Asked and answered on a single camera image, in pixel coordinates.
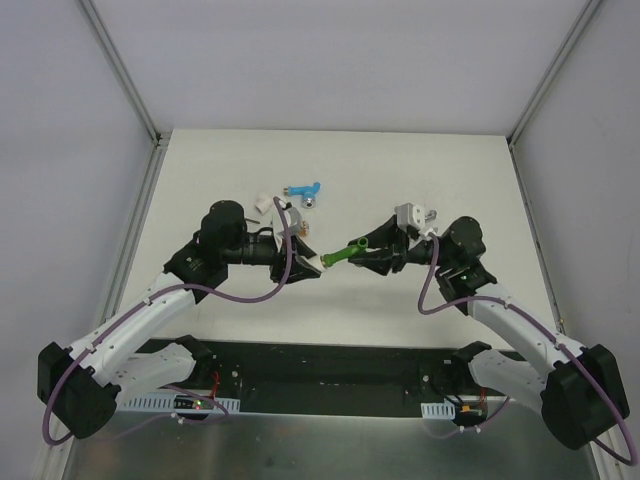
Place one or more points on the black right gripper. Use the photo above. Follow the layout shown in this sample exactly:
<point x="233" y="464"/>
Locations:
<point x="397" y="248"/>

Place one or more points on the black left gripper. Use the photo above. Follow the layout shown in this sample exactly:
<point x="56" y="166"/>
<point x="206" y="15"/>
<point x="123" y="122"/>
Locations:
<point x="282" y="257"/>

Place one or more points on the green faucet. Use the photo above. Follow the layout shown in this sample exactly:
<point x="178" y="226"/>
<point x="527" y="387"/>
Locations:
<point x="330" y="259"/>

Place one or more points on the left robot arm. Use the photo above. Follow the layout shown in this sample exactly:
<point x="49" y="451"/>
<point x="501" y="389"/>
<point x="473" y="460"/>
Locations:
<point x="82" y="385"/>

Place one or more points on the second white elbow fitting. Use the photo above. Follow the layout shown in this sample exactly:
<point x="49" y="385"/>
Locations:
<point x="263" y="203"/>

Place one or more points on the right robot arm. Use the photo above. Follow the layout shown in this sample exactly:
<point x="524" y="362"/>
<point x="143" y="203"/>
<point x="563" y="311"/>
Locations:
<point x="577" y="390"/>

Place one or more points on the yellow faucet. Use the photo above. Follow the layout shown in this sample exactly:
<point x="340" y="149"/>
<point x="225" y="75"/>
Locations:
<point x="305" y="230"/>

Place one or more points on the blue faucet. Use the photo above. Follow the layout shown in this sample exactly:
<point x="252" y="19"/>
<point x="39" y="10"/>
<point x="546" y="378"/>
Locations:
<point x="307" y="193"/>

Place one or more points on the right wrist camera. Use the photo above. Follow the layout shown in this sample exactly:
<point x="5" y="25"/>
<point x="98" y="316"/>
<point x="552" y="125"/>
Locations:
<point x="414" y="215"/>

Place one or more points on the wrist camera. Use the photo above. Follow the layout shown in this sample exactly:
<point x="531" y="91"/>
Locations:
<point x="414" y="215"/>
<point x="284" y="214"/>

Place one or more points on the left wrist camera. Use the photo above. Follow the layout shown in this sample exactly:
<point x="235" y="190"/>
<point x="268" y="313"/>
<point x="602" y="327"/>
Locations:
<point x="284" y="214"/>

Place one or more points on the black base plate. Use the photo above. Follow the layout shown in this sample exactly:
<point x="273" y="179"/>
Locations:
<point x="331" y="379"/>

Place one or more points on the white cable duct right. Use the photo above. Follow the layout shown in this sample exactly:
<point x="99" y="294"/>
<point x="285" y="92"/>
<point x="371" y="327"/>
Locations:
<point x="438" y="411"/>

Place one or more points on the white cable duct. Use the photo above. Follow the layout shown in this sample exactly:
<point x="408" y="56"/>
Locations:
<point x="178" y="403"/>
<point x="438" y="411"/>

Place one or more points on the aluminium frame post left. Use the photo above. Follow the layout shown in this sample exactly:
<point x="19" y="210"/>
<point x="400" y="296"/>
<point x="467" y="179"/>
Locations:
<point x="121" y="73"/>

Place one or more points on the aluminium frame post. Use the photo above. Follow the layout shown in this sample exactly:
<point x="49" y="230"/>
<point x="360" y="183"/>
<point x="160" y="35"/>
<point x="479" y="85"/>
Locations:
<point x="571" y="40"/>
<point x="121" y="73"/>

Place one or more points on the white cable duct left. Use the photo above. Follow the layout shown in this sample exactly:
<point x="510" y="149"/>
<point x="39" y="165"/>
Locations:
<point x="178" y="403"/>

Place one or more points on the aluminium frame post right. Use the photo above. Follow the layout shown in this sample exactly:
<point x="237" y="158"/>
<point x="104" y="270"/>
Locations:
<point x="571" y="40"/>

